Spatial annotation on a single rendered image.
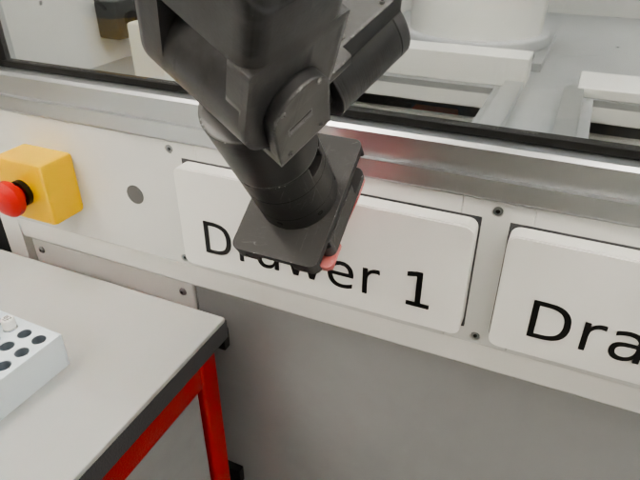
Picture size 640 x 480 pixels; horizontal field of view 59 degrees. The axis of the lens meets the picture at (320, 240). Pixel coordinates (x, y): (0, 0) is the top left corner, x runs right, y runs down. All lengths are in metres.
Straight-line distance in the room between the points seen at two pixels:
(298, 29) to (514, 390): 0.45
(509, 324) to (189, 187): 0.32
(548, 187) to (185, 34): 0.30
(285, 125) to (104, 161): 0.42
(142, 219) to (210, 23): 0.46
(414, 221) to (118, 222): 0.36
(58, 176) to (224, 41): 0.48
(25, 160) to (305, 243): 0.38
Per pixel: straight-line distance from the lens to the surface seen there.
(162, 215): 0.63
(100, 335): 0.64
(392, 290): 0.51
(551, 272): 0.47
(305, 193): 0.36
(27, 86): 0.69
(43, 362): 0.59
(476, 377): 0.59
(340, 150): 0.41
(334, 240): 0.39
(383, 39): 0.34
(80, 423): 0.56
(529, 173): 0.45
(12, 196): 0.67
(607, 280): 0.47
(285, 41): 0.22
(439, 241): 0.47
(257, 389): 0.74
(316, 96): 0.26
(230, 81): 0.23
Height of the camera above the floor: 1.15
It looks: 31 degrees down
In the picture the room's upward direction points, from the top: straight up
